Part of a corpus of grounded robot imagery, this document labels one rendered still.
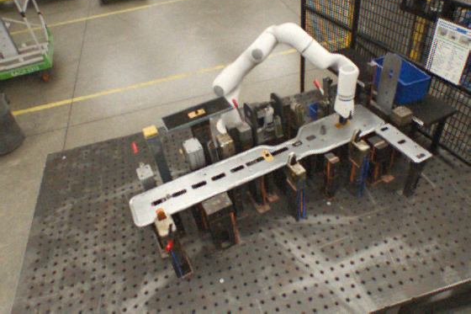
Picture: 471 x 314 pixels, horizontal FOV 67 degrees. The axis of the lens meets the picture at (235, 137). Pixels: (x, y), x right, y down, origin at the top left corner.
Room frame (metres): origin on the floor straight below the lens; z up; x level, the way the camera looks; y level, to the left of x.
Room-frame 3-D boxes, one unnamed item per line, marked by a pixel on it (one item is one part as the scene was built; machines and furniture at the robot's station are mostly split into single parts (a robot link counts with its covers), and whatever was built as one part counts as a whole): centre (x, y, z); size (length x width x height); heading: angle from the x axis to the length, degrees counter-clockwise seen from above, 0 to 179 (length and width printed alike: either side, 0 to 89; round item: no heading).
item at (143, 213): (1.30, -0.13, 1.00); 1.38 x 0.22 x 0.02; 110
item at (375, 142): (1.32, -0.72, 0.84); 0.11 x 0.10 x 0.28; 20
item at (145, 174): (1.27, 0.46, 0.88); 0.11 x 0.10 x 0.36; 20
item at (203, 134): (1.55, 0.18, 0.92); 0.10 x 0.08 x 0.45; 110
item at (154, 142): (1.46, 0.43, 0.92); 0.08 x 0.08 x 0.44; 20
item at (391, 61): (1.55, -0.84, 1.17); 0.12 x 0.01 x 0.34; 20
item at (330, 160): (1.25, -0.46, 0.84); 0.11 x 0.08 x 0.29; 20
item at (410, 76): (1.69, -0.97, 1.10); 0.30 x 0.17 x 0.13; 12
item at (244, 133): (1.49, -0.05, 0.89); 0.13 x 0.11 x 0.38; 20
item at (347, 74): (1.48, -0.59, 1.28); 0.09 x 0.08 x 0.13; 148
